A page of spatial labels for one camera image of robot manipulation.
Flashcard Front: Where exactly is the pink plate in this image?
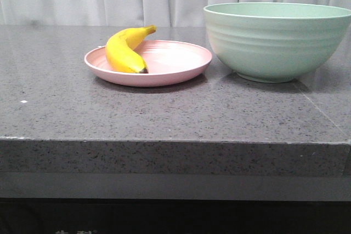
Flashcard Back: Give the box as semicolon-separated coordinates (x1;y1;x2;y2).
84;40;212;87

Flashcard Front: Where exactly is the green bowl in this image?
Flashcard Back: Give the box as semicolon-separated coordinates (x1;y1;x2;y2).
203;2;350;83

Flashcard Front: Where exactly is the yellow banana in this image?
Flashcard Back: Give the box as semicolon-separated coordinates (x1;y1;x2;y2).
105;25;157;73

